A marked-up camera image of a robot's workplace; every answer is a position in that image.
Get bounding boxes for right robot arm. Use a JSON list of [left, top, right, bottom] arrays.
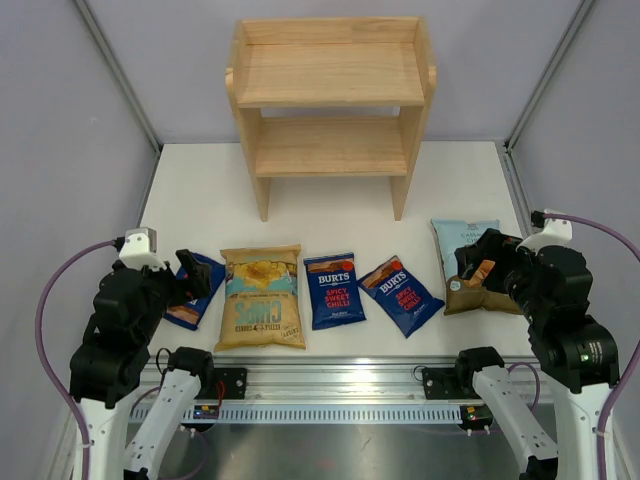
[[453, 222, 620, 479]]

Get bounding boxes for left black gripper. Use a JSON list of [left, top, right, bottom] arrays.
[[134, 248, 210, 341]]

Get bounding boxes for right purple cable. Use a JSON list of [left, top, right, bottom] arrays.
[[542, 213, 640, 480]]

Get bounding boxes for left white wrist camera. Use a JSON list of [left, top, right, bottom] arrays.
[[119, 227, 167, 272]]

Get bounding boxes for wooden two-tier shelf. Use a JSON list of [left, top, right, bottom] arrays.
[[225, 16, 437, 218]]

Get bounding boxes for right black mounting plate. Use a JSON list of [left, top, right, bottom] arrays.
[[421, 367, 464, 400]]

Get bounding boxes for purple cable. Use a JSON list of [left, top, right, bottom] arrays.
[[542, 213, 640, 480], [35, 238, 124, 480]]

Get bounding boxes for black mounting plate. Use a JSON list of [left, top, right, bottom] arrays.
[[421, 367, 464, 400], [196, 367, 248, 401]]

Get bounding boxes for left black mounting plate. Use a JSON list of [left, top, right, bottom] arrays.
[[196, 367, 248, 401]]

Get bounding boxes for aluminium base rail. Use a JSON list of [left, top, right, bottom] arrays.
[[127, 355, 609, 401]]

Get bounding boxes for blue burts bag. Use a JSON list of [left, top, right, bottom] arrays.
[[303, 252, 366, 331], [358, 256, 445, 339], [164, 253, 225, 331]]

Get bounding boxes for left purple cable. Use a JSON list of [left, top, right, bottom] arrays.
[[35, 238, 124, 480]]

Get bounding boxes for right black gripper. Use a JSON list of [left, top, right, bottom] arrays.
[[455, 226, 547, 322]]

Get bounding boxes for white slotted cable duct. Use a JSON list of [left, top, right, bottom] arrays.
[[130, 402, 464, 425]]

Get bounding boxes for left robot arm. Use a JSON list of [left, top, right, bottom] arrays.
[[69, 249, 218, 479]]

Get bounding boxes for yellow kettle chips bag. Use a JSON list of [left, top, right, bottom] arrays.
[[214, 245, 306, 352]]

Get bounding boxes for light blue cassava chips bag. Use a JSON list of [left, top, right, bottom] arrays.
[[431, 219, 520, 315]]

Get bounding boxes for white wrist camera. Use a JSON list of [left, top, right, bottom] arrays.
[[518, 209, 573, 253], [119, 227, 167, 272]]

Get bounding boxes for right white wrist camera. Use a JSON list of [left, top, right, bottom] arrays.
[[518, 209, 573, 253]]

